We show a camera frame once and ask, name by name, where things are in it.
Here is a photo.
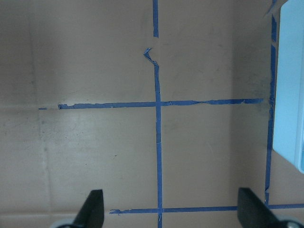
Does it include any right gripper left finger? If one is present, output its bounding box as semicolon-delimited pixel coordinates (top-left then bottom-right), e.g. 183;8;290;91
72;190;105;228

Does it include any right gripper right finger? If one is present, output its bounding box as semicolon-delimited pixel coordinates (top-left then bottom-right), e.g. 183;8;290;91
237;188;293;228

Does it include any light blue plastic bin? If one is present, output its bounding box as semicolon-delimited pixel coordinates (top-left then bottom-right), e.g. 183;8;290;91
273;0;304;172

